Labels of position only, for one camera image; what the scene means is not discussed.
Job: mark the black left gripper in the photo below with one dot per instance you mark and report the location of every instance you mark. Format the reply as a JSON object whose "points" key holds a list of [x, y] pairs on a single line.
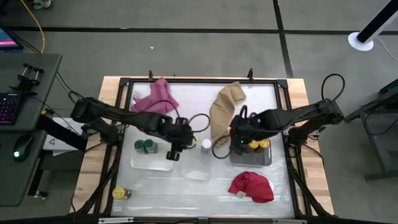
{"points": [[178, 135]]}

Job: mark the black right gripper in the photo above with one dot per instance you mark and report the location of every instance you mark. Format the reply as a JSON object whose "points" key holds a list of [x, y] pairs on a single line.
{"points": [[248, 127]]}

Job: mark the yellow-lid spice jar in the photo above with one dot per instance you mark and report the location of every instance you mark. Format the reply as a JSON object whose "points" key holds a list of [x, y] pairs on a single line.
{"points": [[118, 193], [264, 143], [252, 145]]}

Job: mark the green-lid spice jar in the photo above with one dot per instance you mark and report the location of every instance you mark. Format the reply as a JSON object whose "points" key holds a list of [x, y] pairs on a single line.
{"points": [[140, 145], [150, 144]]}

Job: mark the white-lid spice jar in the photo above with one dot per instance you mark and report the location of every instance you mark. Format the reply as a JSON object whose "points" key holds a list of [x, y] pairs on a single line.
{"points": [[206, 144]]}

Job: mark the pink cloth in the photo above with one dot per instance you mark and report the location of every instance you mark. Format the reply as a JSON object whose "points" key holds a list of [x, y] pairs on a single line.
{"points": [[155, 98]]}

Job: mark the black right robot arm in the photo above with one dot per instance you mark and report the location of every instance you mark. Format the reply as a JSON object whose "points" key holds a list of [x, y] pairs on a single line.
{"points": [[298, 116]]}

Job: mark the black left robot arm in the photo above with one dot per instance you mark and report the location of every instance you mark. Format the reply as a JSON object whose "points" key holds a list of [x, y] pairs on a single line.
{"points": [[124, 116]]}

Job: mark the white plastic tray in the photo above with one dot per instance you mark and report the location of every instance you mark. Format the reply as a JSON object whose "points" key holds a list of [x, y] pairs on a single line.
{"points": [[149, 163]]}

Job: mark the clear plastic container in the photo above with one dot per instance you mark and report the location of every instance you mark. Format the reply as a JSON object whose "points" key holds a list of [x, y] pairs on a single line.
{"points": [[196, 165]]}

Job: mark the red cloth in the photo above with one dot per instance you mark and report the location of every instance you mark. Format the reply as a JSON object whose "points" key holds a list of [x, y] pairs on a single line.
{"points": [[253, 186]]}

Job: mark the tan cloth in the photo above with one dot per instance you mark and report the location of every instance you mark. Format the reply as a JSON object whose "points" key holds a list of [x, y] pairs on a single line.
{"points": [[222, 109]]}

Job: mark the white table mat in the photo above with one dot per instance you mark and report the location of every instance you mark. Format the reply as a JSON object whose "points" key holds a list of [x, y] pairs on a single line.
{"points": [[186, 199]]}

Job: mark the white cloth label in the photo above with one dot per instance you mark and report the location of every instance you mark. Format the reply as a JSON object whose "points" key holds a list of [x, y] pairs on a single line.
{"points": [[240, 195]]}

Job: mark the white printed paper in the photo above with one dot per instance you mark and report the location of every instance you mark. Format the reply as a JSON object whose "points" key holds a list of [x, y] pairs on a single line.
{"points": [[57, 142]]}

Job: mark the dark side table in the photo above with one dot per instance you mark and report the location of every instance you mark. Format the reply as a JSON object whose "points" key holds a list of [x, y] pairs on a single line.
{"points": [[387, 137]]}

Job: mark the black computer mouse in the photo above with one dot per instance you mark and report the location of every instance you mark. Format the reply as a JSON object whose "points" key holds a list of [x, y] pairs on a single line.
{"points": [[22, 147]]}

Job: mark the dark grey desk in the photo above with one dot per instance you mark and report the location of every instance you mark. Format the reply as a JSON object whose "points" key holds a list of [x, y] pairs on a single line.
{"points": [[18, 180]]}

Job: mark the white round stand base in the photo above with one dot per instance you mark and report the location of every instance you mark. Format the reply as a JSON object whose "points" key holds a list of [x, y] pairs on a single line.
{"points": [[356, 43]]}

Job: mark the black clamp holder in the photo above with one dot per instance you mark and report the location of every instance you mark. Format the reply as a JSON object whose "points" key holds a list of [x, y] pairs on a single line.
{"points": [[26, 81]]}

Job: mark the backlit keyboard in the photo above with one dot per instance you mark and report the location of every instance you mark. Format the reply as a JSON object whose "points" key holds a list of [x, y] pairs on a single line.
{"points": [[8, 109]]}

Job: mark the black and white pole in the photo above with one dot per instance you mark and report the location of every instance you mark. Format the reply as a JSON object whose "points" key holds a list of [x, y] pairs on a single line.
{"points": [[377, 23]]}

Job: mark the white object on floor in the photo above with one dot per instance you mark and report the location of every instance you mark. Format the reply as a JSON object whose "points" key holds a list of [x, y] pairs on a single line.
{"points": [[42, 3]]}

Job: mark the computer monitor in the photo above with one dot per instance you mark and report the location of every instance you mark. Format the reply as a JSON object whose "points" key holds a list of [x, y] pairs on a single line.
{"points": [[7, 39]]}

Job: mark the black metal table frame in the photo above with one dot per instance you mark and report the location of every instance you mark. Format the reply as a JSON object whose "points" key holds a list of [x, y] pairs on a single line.
{"points": [[202, 80]]}

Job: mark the silver metal bracket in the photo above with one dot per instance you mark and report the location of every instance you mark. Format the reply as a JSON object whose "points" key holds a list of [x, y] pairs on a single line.
{"points": [[115, 220], [289, 221]]}

